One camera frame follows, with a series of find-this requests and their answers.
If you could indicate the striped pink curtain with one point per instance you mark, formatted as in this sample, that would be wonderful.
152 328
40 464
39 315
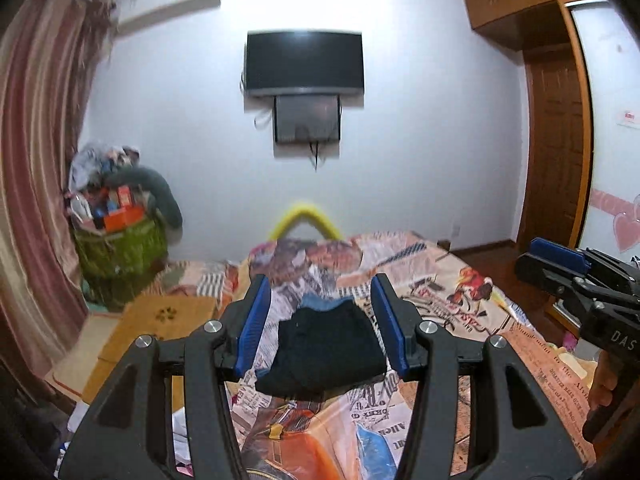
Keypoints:
35 185

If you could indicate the blue plastic bag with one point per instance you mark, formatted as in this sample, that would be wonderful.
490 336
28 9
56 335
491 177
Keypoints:
377 452

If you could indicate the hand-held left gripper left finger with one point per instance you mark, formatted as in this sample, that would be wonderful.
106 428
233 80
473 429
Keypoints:
255 321

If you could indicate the blue jeans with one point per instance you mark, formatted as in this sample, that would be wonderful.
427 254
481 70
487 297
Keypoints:
320 302

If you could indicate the wall socket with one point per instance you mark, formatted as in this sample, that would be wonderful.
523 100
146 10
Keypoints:
455 231

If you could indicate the printed blanket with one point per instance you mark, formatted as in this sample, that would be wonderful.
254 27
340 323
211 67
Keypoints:
450 300

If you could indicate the small dark wall screen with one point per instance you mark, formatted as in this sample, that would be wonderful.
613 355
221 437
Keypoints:
307 120

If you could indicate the brown paw-print board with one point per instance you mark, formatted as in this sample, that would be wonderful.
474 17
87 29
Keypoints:
150 330

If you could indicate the brown wooden door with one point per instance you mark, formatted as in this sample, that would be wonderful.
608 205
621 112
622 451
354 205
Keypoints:
555 150

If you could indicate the green basket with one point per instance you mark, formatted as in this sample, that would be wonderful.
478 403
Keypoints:
120 260

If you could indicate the wall-mounted television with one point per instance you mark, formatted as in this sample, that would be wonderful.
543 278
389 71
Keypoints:
304 62

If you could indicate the black pants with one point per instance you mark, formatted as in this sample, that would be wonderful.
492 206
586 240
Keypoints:
325 350

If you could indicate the orange box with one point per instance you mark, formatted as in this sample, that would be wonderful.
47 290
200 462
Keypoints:
120 219

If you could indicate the pile of clothes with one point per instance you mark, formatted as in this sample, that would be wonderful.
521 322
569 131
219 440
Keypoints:
102 162

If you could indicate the wooden wardrobe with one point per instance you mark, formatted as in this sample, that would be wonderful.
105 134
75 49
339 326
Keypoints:
505 5

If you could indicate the white air conditioner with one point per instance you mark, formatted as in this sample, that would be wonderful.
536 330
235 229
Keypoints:
165 5

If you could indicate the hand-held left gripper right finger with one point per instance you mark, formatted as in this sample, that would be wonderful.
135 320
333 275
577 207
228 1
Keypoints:
388 321

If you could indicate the person's right hand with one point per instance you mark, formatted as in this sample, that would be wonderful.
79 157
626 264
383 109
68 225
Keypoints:
604 385

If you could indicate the pink heart sticker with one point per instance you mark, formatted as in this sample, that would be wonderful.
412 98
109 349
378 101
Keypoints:
627 230

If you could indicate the yellow foam tube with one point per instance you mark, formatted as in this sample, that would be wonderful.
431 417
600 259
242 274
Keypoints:
305 212

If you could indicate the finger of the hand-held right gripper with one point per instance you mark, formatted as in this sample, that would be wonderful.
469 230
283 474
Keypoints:
612 266
557 255

